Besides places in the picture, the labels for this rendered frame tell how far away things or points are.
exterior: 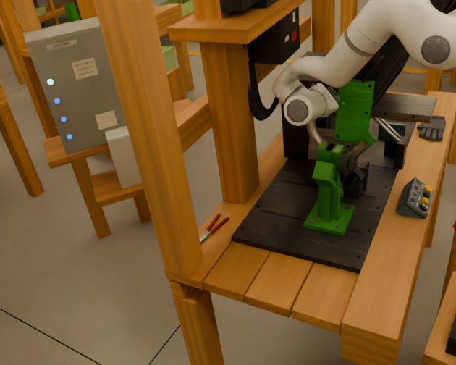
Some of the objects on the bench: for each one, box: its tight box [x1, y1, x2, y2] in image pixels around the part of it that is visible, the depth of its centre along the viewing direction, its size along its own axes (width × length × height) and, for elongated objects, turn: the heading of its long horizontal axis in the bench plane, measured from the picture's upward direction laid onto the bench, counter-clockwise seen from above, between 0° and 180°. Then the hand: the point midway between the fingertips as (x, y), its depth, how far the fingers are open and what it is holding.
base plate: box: [231, 117, 416, 274], centre depth 178 cm, size 42×110×2 cm, turn 162°
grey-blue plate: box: [378, 122, 406, 158], centre depth 173 cm, size 10×2×14 cm, turn 72°
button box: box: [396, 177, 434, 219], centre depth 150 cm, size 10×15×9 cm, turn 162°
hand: (328, 98), depth 149 cm, fingers closed on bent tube, 3 cm apart
